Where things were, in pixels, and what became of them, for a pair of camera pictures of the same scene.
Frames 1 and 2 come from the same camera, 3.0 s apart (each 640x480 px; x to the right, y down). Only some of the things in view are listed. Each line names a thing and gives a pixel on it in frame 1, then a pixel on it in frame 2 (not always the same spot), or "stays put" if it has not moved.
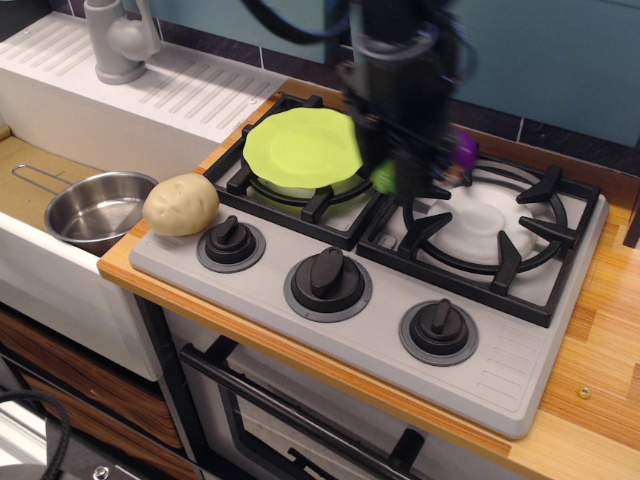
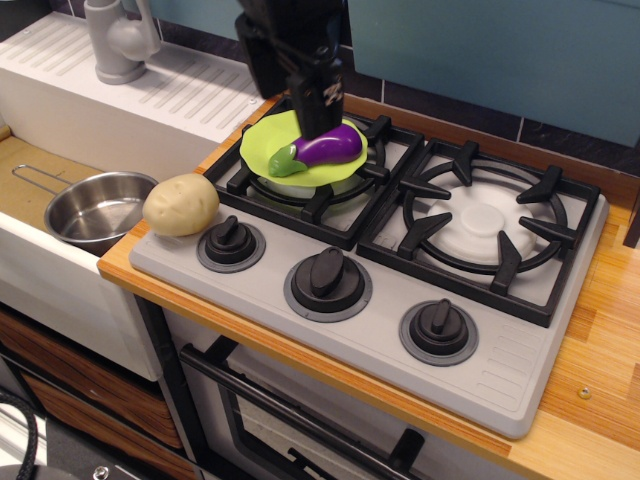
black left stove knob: [232, 247] stays put
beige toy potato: [182, 204] stays put
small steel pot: [95, 212] stays put
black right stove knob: [439, 333] stays put
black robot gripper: [402, 103] -> [301, 42]
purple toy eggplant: [464, 153] -> [340, 148]
